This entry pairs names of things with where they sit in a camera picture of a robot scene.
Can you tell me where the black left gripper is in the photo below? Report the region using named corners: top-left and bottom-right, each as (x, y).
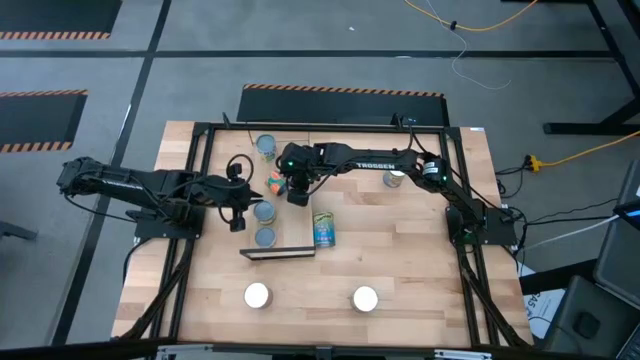
top-left (213, 162), bottom-right (265, 233)

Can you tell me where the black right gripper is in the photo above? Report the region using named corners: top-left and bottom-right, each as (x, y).
top-left (277, 143), bottom-right (324, 208)

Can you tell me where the yellowish label can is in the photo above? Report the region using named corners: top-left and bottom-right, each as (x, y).
top-left (253, 200), bottom-right (277, 226)

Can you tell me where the small orange fruit label can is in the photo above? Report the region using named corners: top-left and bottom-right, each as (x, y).
top-left (264, 171), bottom-right (289, 198)

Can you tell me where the green yellow label can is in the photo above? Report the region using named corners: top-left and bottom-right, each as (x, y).
top-left (254, 132), bottom-right (278, 164)

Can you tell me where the short yellow pink rings can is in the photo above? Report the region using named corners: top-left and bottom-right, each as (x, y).
top-left (253, 225), bottom-right (278, 249)

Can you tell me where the blue cherries label can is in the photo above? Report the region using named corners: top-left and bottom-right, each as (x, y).
top-left (312, 210), bottom-right (337, 249)

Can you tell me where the tall peaches label can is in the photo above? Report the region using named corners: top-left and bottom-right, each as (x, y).
top-left (382, 169), bottom-right (407, 189)

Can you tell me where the black hazard-striped floor mat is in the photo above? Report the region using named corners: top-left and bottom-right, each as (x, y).
top-left (0, 88), bottom-right (89, 155)
top-left (235, 82), bottom-right (450, 127)
top-left (0, 0), bottom-right (124, 41)

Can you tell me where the orange pineapple label can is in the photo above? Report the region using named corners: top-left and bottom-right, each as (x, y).
top-left (243, 282), bottom-right (274, 310)

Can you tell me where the black chair base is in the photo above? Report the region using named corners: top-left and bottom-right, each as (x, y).
top-left (0, 219), bottom-right (39, 244)

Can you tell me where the white printed box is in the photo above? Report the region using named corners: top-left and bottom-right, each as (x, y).
top-left (517, 262), bottom-right (567, 341)

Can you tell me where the dark gray lower desk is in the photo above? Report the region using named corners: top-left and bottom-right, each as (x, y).
top-left (542, 274), bottom-right (640, 360)

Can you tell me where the dark gray desk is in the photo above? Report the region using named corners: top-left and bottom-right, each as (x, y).
top-left (542, 274), bottom-right (640, 360)
top-left (592, 219), bottom-right (640, 311)

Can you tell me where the screen with blue display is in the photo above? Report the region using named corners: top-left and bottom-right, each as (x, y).
top-left (613, 159), bottom-right (640, 232)

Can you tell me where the dark gray desk top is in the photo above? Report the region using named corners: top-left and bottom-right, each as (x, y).
top-left (592, 219), bottom-right (640, 311)

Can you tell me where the black table frame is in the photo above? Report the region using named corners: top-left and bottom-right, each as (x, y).
top-left (117, 113), bottom-right (534, 351)

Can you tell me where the wooden shelf with black frame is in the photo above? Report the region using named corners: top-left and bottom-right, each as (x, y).
top-left (238, 130), bottom-right (317, 259)

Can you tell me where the silver aluminium bracket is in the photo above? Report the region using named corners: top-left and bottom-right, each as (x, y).
top-left (155, 343), bottom-right (216, 360)
top-left (432, 348), bottom-right (494, 360)

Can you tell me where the thin white cable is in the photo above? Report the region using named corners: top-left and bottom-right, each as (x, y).
top-left (424, 0), bottom-right (514, 91)

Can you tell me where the yellow extension cable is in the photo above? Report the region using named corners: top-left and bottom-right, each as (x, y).
top-left (403, 0), bottom-right (540, 33)
top-left (542, 129), bottom-right (640, 169)

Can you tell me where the thick white cable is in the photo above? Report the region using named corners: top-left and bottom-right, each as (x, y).
top-left (519, 213), bottom-right (624, 249)

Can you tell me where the black desk leg frame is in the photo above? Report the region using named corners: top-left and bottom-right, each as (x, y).
top-left (499, 0), bottom-right (640, 136)

